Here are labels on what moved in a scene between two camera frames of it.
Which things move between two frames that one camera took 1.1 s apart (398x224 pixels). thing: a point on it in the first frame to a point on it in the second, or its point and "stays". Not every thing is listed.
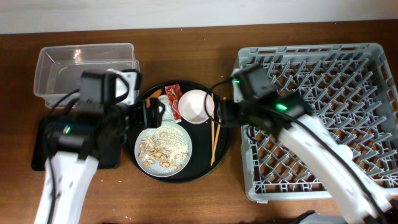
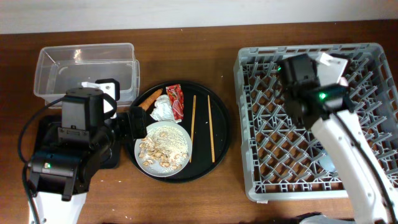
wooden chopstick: (217, 137) to (211, 129)
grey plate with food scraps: (165, 151) stays
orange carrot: (156, 94) stays
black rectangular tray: (107, 140) stays
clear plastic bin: (59, 68) stays
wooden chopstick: (212, 129) to (193, 121)
